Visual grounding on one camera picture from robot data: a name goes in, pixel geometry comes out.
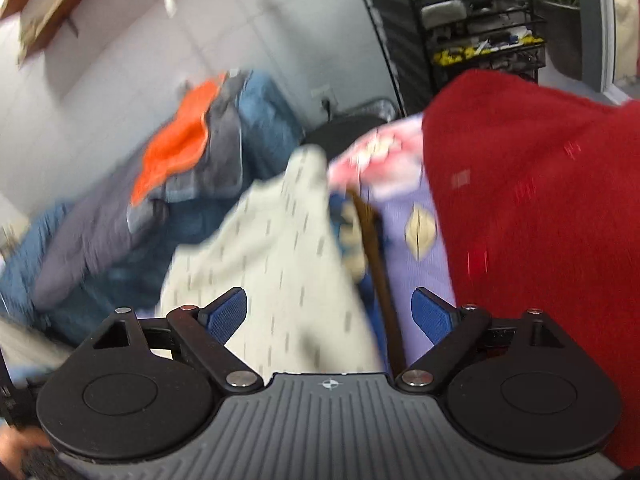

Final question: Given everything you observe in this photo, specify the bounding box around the purple floral bed sheet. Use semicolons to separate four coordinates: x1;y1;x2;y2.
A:
328;115;456;363

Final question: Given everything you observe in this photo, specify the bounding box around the orange towel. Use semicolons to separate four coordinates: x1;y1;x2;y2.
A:
130;74;227;207

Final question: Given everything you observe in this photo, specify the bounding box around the person's left hand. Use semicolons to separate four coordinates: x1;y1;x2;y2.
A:
0;425;51;479

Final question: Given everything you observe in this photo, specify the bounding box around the red cloth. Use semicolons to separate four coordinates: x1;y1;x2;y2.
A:
422;70;639;468

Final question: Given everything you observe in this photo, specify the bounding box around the grey blanket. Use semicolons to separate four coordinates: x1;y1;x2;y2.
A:
32;70;247;312

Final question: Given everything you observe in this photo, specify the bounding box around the black wire rack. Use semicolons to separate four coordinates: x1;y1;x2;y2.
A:
362;0;546;116

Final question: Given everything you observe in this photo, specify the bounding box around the beige polka dot shirt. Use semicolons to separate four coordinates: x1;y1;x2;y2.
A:
158;145;384;379

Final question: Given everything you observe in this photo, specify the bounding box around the navy cartoon print folded garment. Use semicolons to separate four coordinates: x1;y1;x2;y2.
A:
329;190;407;376

